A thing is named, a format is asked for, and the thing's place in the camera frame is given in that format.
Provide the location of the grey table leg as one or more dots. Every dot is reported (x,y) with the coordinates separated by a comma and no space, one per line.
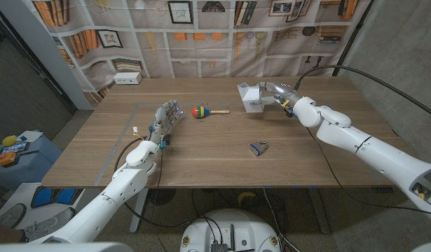
(320,213)

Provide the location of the silver padlock with blue band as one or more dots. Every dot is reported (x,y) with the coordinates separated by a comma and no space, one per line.
(258,148)

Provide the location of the orange box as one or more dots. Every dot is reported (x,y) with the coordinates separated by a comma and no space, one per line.
(6,158)

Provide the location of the yellow banana toy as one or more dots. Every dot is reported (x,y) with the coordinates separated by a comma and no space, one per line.
(246,196)

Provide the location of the black round fan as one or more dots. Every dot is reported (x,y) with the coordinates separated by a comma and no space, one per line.
(162,196)

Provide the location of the blue grey cabinet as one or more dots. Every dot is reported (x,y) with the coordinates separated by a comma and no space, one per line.
(29,168)

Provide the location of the white paper sheet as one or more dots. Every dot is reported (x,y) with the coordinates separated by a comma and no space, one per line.
(30,136)

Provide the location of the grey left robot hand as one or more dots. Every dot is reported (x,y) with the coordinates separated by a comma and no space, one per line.
(164,120)

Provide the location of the printed bookshelf backdrop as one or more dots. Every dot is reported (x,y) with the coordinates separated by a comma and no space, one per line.
(201,42)

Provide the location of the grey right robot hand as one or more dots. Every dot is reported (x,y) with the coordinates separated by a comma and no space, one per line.
(285,95)

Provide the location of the yellow lemon toy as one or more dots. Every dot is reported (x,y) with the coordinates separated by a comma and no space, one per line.
(9,140)

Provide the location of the white and blue floor mat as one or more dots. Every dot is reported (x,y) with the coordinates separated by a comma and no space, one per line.
(36,203)

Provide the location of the black backdrop stand pole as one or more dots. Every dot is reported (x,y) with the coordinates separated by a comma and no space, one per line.
(353,35)

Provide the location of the white power strip box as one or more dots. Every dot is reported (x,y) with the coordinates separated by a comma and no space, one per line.
(127,78)

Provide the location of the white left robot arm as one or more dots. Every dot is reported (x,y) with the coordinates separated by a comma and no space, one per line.
(113,196)

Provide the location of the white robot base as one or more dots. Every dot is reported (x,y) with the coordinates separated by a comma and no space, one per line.
(232,227)

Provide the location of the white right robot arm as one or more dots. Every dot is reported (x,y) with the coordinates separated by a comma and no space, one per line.
(376,154)

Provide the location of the person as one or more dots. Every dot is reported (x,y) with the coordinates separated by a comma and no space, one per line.
(3,232)

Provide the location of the white robot torso edge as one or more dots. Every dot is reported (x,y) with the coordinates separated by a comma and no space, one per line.
(61,248)

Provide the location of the white milk carton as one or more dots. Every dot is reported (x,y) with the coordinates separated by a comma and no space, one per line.
(250,96)

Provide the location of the striped wooden maraca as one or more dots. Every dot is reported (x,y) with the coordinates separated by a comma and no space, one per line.
(199,112)

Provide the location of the white table leg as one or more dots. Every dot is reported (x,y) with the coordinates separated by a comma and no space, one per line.
(138,217)

